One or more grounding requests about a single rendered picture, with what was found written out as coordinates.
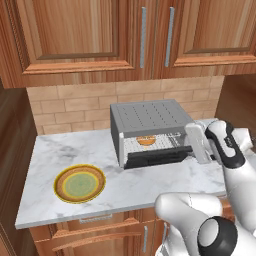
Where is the silver upper cupboard handle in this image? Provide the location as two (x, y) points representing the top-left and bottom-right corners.
(164, 6), (176, 69)
(139, 6), (148, 70)

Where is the silver drawer handle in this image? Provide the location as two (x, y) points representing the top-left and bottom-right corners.
(78, 214), (114, 225)

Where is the grey toaster oven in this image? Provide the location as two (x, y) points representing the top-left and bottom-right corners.
(109, 98), (196, 171)

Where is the brown bagel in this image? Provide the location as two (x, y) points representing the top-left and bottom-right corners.
(136, 135), (158, 147)

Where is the black toaster oven door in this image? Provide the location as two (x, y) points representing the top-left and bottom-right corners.
(123, 145), (195, 170)

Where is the wide wooden upper cupboard door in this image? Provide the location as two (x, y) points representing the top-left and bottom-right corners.
(0, 0), (158, 90)

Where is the silver lower cupboard handle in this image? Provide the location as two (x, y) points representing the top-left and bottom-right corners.
(142, 225), (149, 254)
(161, 222), (168, 248)

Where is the wooden lower cupboard door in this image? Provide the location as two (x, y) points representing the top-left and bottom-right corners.
(154, 217), (169, 256)
(34, 223), (156, 256)

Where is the yellow and green plate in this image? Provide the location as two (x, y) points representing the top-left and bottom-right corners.
(53, 163), (107, 205)

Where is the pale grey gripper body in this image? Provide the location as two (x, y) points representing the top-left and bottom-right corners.
(184, 121), (213, 165)

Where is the metal toaster oven rack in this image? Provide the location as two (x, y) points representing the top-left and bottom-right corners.
(124, 132), (188, 155)

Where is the wooden drawer front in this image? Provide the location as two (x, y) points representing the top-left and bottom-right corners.
(29, 208), (158, 240)

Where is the silver cupboard handle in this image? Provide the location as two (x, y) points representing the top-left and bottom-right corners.
(142, 225), (149, 254)
(139, 6), (148, 70)
(164, 6), (176, 69)
(161, 222), (168, 248)

